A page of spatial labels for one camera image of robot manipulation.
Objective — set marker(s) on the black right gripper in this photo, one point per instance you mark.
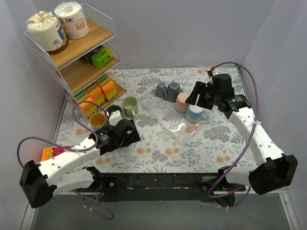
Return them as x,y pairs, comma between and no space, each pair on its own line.
204,96

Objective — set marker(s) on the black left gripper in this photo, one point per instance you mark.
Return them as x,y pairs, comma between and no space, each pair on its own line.
129,133

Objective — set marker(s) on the peach pink mug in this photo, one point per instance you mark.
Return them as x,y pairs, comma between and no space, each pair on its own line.
180,104

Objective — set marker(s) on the blue white mug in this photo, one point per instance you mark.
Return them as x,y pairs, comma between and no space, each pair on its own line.
195,113

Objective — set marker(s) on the dark grey mug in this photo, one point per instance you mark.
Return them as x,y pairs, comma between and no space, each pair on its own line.
113,108

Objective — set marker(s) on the green mug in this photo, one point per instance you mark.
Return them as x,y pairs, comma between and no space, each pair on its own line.
130,106

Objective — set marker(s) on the blue butterfly mug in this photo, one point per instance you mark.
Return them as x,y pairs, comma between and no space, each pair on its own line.
97,120

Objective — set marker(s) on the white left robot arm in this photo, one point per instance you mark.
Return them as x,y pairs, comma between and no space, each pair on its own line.
43,180

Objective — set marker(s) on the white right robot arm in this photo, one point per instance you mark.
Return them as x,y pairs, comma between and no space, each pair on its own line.
274,169

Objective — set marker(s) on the teal grey mug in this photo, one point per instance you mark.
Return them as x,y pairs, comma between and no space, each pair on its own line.
173,90

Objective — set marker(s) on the slate blue mug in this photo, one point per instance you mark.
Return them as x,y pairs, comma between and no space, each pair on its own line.
161,90

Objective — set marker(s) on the clear acrylic tray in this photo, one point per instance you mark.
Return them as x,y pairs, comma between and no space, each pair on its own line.
174,121

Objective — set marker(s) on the colourful sponge packs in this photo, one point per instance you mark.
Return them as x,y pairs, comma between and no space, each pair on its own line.
101,91

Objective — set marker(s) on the floral table mat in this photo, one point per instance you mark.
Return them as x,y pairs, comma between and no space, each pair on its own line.
216,144

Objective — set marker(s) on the green tissue box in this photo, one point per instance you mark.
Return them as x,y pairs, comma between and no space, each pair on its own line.
98,56

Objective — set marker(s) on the orange pink candy box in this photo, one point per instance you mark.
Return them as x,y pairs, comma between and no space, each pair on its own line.
51,152

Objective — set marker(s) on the cream toilet paper roll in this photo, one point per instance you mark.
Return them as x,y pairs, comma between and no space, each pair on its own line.
45,29

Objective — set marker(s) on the white toilet paper pack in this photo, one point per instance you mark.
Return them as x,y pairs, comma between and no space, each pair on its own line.
71,17

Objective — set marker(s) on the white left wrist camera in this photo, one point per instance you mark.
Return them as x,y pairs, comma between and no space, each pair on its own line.
115,117

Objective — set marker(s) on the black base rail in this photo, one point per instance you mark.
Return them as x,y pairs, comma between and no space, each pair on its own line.
153,186

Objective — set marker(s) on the white wire wooden shelf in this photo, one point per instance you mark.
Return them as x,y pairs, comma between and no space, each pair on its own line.
75,74

